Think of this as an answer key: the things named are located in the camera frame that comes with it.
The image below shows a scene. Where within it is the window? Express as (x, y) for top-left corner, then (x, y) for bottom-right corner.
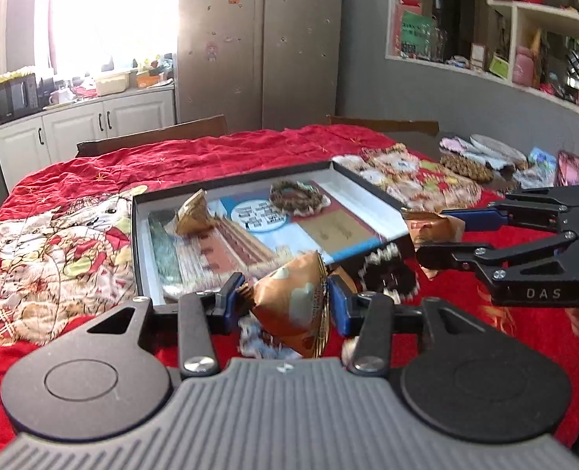
(35, 0), (180, 74)

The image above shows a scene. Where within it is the light blue crochet scrunchie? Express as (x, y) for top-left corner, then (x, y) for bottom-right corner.
(238, 316), (290, 360)

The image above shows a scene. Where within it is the pink tin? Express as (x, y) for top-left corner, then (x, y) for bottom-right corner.
(556, 151), (579, 187)

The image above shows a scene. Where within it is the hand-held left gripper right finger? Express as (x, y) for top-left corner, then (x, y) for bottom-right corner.
(327, 275), (489, 377)

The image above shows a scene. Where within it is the blue packet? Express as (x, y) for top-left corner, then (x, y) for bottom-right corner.
(528, 147), (557, 172)

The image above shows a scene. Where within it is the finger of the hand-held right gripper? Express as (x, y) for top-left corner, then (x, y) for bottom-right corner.
(440, 186), (579, 234)
(415, 231), (579, 275)

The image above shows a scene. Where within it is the white kitchen cabinet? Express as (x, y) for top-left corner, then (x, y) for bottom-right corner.
(0, 83), (177, 192)

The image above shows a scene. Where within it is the black shallow box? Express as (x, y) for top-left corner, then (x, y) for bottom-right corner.
(131, 161), (418, 314)

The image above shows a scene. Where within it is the brown crochet mat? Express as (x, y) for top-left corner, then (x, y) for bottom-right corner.
(439, 153), (495, 183)

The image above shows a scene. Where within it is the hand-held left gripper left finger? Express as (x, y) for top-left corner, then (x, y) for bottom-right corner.
(86, 273), (248, 378)

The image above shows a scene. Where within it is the dark green strip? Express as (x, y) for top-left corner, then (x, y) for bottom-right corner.
(147, 215), (183, 287)

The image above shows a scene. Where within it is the cream plastic basin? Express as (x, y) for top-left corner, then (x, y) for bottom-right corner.
(95, 71), (131, 96)

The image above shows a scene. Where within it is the black microwave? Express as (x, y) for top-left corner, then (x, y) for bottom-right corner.
(0, 73), (40, 125)

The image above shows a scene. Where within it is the pink white crochet doily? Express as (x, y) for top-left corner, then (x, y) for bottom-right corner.
(439, 136), (471, 155)

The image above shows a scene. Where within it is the red printed blanket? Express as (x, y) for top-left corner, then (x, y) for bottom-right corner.
(0, 124), (579, 456)

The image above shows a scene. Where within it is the brown pyramid packet grey patch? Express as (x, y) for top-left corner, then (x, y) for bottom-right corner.
(248, 249), (332, 359)

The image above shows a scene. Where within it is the orange container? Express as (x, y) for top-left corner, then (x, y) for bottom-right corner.
(135, 71), (165, 90)

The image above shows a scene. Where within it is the silver refrigerator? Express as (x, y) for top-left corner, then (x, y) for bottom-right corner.
(177, 0), (344, 133)

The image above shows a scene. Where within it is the brown crochet scrunchie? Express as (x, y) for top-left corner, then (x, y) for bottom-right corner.
(269, 179), (332, 217)

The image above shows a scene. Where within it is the black and white crochet scrunchie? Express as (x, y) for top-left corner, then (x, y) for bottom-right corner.
(357, 244), (420, 299)

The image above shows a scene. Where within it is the brown pyramid packet text print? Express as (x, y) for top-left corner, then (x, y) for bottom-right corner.
(174, 189), (217, 237)

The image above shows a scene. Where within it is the dark wooden chair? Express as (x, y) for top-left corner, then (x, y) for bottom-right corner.
(326, 115), (440, 138)
(76, 115), (229, 157)

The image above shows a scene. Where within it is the white plate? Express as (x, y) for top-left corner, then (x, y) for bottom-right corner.
(470, 134), (528, 162)

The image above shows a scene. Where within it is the green sign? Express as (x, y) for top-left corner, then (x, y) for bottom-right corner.
(401, 10), (434, 57)

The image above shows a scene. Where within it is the white wall shelf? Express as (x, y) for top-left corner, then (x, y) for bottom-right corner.
(385, 0), (579, 123)

